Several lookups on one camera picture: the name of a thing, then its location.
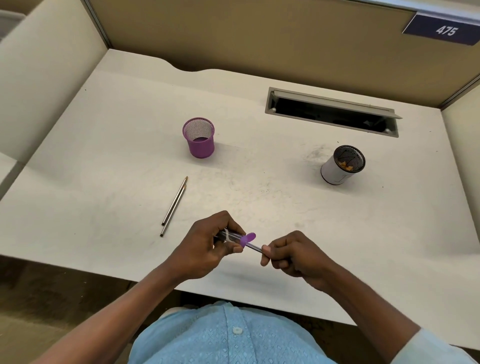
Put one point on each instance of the person's right forearm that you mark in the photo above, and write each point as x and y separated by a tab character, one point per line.
367	315

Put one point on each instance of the black silver striped pencil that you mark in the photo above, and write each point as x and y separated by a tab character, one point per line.
163	231
184	181
257	247

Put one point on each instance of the person's left forearm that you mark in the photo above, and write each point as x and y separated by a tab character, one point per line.
112	318

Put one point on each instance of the tan neighbouring partition panel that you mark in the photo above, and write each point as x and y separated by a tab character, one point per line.
15	4

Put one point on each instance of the dark blue number sign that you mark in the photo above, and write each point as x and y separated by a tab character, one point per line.
423	28

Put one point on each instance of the white shoe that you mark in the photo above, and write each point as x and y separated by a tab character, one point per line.
180	313

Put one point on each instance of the tan back partition panel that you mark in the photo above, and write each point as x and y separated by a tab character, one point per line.
262	37

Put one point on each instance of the cream side divider panel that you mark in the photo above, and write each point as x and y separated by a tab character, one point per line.
48	82
468	150

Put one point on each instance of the white cup with black rim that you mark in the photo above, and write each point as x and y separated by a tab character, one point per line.
333	172

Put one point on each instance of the purple clear tube sharpener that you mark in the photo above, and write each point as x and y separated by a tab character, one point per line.
247	239

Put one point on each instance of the person's right hand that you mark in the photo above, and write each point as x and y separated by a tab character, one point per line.
300	258

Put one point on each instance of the purple mesh pencil cup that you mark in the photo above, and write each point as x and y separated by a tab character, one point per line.
202	148

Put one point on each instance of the person's left hand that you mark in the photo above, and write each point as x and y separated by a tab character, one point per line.
198	255

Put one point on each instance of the light blue patterned shirt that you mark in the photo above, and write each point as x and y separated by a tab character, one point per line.
225	345

